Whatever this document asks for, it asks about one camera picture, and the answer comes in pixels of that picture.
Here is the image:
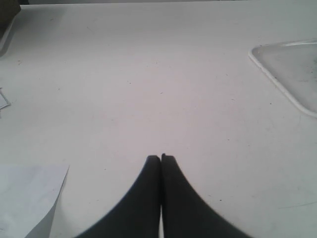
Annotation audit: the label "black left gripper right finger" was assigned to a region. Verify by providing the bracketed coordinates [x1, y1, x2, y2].
[161, 154, 249, 238]

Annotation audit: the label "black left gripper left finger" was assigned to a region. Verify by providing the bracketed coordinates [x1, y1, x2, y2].
[79, 155, 161, 238]

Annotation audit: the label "white paper sheets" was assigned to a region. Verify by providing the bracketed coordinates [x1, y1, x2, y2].
[0, 88, 70, 238]

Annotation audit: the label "white rectangular plastic tray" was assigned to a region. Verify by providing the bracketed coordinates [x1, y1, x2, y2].
[249, 39, 317, 118]

